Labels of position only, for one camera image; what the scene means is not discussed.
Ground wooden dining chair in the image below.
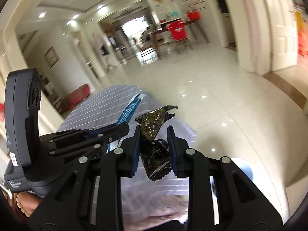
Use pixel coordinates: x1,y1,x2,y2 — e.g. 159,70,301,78
134,37,160,61

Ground pink patterned cloth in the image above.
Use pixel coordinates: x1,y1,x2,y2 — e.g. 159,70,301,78
147,192,191,225

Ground orange plastic stool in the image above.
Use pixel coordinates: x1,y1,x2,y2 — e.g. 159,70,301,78
298,32,308,57

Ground purple checked tablecloth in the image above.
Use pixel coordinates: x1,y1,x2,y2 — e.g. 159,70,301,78
56,84,213,222

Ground pink floral curtain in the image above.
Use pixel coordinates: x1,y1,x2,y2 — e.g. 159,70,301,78
241,0,260,74

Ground white metal rack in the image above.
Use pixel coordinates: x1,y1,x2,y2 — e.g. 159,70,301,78
40,73,61,109

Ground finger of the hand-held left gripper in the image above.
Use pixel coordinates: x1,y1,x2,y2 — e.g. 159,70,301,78
48,124,130,158
40,128,106,147

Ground yellow board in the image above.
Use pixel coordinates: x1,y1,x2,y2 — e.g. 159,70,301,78
295,12,303,33

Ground blue white strip wrapper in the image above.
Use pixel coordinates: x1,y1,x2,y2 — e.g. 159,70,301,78
107,93,143,153

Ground white bucket with blue inside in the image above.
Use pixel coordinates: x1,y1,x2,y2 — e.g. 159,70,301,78
230,157,254,186

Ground small dark chandelier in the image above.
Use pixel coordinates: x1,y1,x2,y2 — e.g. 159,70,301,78
120,8,140,18

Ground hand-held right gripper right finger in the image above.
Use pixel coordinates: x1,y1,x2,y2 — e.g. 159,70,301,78
167,125,282,231

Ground white panel door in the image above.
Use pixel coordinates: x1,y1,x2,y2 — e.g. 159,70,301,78
264,0,300,72

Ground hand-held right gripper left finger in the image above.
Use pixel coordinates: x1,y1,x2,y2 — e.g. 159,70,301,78
28,125,142,231

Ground red gift bag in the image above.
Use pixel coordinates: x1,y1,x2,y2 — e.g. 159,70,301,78
187,11,202,21

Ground recessed ceiling spotlights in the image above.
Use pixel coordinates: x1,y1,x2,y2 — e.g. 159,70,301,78
38,0,145,26

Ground hanging light clothes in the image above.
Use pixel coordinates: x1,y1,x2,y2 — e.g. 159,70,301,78
92,36,108,56

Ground dark green patterned wrapper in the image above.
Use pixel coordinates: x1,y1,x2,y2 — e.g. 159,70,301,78
135,105,179,182

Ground wooden dining table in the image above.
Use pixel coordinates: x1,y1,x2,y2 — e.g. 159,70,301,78
147,19,209,59

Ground framed ink painting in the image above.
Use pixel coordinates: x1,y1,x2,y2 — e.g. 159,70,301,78
44,47,59,67

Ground person's left hand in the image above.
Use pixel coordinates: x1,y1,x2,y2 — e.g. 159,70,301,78
19,194,44,214

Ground cream beaded bracelet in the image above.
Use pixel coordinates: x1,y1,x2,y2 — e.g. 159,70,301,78
15,194,32,217

